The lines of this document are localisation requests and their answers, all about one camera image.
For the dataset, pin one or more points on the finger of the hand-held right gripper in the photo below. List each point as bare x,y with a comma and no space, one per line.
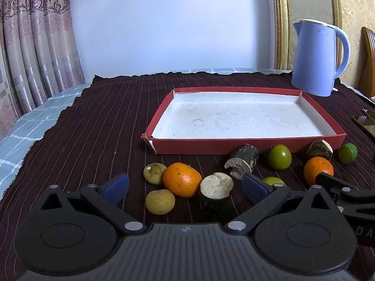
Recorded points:
334,183

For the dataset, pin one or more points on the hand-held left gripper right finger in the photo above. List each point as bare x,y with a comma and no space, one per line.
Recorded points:
255,188

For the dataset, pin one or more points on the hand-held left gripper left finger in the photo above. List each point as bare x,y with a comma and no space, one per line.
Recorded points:
117,186

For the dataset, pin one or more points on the orange mandarin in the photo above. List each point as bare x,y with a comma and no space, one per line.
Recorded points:
316,168
181,180

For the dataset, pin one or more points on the green cucumber piece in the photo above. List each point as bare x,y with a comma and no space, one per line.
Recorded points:
348,152

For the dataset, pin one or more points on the yellow longan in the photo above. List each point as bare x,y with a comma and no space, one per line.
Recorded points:
153,174
159,202

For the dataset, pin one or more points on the round green fruit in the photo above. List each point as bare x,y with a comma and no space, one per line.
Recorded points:
279,156

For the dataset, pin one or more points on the red cardboard tray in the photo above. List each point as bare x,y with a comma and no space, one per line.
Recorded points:
234,120

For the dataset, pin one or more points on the small yellow-green fruit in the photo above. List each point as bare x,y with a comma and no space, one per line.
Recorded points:
272,181

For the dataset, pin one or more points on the large dark smartphone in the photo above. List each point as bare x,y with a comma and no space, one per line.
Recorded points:
366,127

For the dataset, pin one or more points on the dark striped cloth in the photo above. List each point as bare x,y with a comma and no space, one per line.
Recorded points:
102,123

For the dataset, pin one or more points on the wooden chair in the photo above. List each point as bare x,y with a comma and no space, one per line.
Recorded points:
367,64

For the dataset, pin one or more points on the blue electric kettle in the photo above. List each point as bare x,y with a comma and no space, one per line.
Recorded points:
313,58

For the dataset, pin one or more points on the pink patterned curtain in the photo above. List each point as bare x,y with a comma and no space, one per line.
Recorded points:
29,35

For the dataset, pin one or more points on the gold wall moulding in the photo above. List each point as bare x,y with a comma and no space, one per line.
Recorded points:
335,0
279,20

